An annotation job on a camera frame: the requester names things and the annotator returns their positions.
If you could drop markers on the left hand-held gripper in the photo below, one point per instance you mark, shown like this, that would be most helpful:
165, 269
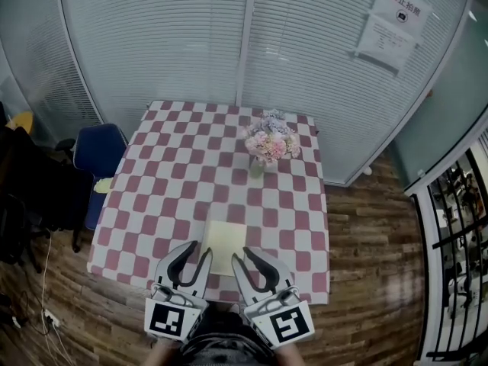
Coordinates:
167, 318

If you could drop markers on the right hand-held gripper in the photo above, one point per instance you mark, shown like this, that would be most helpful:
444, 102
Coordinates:
286, 322

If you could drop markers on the person's left forearm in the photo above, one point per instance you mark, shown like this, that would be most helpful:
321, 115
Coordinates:
165, 355

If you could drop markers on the person's right forearm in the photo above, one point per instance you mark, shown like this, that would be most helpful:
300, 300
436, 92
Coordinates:
291, 357

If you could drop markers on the red white checkered tablecloth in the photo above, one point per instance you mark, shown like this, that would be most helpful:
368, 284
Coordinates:
183, 181

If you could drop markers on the clear glass vase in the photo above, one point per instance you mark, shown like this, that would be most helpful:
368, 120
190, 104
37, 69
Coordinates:
256, 169

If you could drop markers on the yellow-green cloth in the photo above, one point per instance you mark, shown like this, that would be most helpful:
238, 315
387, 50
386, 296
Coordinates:
103, 185

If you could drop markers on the pink flower bouquet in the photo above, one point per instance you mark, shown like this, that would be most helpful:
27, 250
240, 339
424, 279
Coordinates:
271, 140

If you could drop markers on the white power strip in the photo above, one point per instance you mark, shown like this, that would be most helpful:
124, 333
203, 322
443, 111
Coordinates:
52, 318

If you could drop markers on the blue office chair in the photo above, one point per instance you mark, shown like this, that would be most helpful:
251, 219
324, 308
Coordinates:
98, 147

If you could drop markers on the black office chair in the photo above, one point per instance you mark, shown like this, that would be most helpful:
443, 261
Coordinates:
34, 189

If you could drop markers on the black barred gate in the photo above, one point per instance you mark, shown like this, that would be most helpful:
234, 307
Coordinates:
459, 242

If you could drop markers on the yellow round object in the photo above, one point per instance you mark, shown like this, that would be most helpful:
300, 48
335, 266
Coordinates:
22, 120

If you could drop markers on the white printed paper notice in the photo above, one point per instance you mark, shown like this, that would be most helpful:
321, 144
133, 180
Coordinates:
385, 44

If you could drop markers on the white paper sign with icon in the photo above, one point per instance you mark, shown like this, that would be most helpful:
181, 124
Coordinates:
403, 2

